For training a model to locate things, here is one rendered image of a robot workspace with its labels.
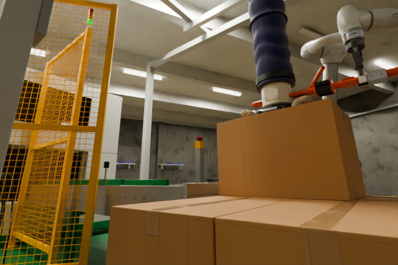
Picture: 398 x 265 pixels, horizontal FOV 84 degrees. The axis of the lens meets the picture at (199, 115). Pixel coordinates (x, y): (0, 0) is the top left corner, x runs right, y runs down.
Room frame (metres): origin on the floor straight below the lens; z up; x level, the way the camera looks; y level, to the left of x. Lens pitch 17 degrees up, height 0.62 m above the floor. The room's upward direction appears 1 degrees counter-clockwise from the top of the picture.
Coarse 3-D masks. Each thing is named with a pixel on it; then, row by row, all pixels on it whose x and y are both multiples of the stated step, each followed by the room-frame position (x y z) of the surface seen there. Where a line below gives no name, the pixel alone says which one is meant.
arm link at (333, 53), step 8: (328, 48) 1.41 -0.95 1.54; (336, 48) 1.40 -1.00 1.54; (344, 48) 1.40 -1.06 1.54; (328, 56) 1.44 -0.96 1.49; (336, 56) 1.43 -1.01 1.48; (344, 56) 1.46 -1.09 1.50; (328, 64) 1.48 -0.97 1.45; (336, 64) 1.47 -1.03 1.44; (328, 72) 1.50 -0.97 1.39; (336, 72) 1.49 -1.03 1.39; (336, 80) 1.52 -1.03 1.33; (328, 96) 1.57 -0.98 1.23; (336, 96) 1.57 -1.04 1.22
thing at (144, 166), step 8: (152, 72) 4.47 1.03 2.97; (152, 80) 4.48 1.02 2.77; (152, 88) 4.49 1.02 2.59; (152, 96) 4.50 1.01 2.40; (144, 112) 4.48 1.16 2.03; (144, 120) 4.47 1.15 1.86; (144, 128) 4.46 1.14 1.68; (144, 136) 4.45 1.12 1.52; (144, 144) 4.44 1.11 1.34; (144, 152) 4.43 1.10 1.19; (144, 160) 4.42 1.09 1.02; (144, 168) 4.42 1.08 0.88; (144, 176) 4.42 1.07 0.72
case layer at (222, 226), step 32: (128, 224) 0.69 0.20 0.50; (160, 224) 0.61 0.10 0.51; (192, 224) 0.54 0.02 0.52; (224, 224) 0.49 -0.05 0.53; (256, 224) 0.45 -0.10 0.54; (288, 224) 0.42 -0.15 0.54; (320, 224) 0.42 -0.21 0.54; (352, 224) 0.41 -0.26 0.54; (384, 224) 0.41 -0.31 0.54; (128, 256) 0.69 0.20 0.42; (160, 256) 0.61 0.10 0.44; (192, 256) 0.54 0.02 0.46; (224, 256) 0.49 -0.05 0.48; (256, 256) 0.45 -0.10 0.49; (288, 256) 0.42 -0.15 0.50; (320, 256) 0.39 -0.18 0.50; (352, 256) 0.36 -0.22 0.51; (384, 256) 0.34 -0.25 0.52
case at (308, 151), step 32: (224, 128) 1.22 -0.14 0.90; (256, 128) 1.08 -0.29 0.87; (288, 128) 0.98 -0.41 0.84; (320, 128) 0.89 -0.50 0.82; (224, 160) 1.22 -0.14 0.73; (256, 160) 1.09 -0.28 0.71; (288, 160) 0.99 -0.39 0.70; (320, 160) 0.90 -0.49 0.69; (352, 160) 1.01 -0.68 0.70; (224, 192) 1.23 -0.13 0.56; (256, 192) 1.10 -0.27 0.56; (288, 192) 1.00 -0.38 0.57; (320, 192) 0.92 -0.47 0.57; (352, 192) 0.90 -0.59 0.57
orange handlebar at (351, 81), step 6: (390, 72) 0.87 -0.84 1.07; (396, 72) 0.89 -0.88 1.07; (348, 78) 0.97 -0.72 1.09; (354, 78) 0.95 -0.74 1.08; (336, 84) 1.00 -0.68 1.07; (342, 84) 0.99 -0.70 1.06; (348, 84) 0.98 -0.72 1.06; (354, 84) 0.98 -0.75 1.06; (306, 90) 1.09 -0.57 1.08; (312, 90) 1.07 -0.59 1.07; (300, 96) 1.15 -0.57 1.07; (258, 102) 1.27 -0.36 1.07
